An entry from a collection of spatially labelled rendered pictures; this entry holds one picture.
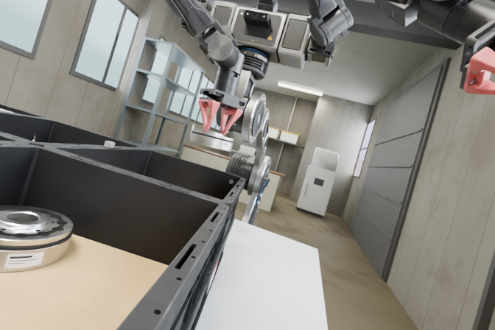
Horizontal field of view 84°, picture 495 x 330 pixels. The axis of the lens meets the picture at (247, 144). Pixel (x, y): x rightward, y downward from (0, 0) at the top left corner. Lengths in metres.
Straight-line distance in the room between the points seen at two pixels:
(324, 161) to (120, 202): 6.19
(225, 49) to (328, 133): 7.15
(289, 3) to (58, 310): 3.69
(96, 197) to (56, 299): 0.15
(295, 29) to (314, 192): 5.52
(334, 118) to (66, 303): 7.60
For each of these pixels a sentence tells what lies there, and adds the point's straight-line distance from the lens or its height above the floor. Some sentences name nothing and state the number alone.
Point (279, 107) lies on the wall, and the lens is 8.99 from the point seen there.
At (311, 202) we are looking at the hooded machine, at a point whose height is 0.26.
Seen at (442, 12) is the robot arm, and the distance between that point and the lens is 0.51.
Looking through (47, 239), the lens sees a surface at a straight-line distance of 0.37.
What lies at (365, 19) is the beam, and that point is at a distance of 3.71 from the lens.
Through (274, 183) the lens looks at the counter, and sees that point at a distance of 5.26.
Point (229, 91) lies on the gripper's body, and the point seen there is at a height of 1.13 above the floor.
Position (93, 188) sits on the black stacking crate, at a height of 0.90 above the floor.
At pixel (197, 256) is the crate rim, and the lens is 0.21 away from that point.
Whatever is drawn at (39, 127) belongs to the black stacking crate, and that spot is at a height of 0.91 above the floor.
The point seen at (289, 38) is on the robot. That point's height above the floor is 1.43.
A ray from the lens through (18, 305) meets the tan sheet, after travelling 0.33.
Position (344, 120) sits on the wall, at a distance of 7.79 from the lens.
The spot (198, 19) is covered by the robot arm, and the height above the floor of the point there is 1.27.
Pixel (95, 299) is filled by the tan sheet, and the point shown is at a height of 0.83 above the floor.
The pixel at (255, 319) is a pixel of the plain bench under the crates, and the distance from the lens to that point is 0.63.
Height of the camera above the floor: 1.01
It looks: 1 degrees up
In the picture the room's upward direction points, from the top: 17 degrees clockwise
